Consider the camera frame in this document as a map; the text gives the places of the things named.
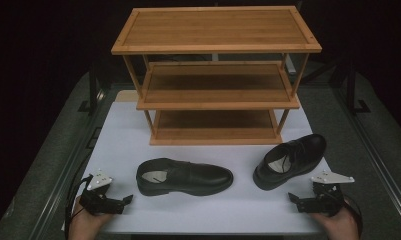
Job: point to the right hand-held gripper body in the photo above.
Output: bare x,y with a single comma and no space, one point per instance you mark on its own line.
323,200

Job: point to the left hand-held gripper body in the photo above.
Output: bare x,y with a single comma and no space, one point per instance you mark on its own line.
99,201

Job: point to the black leather shoe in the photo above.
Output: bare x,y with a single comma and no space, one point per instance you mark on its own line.
194,176
308,146

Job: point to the wooden three-tier shoe rack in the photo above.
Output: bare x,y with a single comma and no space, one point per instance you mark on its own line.
214,30

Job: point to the person's left hand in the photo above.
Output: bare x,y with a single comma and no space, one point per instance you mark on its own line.
88,225

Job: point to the person's right hand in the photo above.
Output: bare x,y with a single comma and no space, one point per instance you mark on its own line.
338,226

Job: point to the white table mat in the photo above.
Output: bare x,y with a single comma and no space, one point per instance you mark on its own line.
188,213

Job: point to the black metal stand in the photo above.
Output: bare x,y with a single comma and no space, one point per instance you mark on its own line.
353,90
93,90

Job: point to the metal frame rail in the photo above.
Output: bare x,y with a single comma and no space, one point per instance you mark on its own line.
68,173
374,156

